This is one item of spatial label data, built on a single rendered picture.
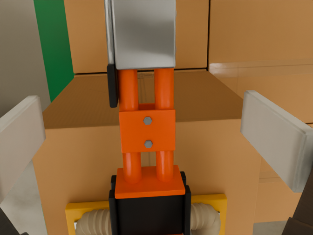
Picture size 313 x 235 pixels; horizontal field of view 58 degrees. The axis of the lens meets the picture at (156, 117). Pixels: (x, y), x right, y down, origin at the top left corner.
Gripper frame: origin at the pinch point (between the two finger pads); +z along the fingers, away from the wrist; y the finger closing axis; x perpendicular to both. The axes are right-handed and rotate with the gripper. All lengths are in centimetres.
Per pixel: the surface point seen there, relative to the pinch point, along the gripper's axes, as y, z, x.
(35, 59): -47, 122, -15
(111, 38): -2.9, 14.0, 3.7
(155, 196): 1.4, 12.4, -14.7
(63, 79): -36, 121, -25
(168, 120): 2.9, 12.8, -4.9
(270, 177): 46, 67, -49
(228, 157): 15.4, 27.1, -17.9
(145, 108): 0.4, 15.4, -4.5
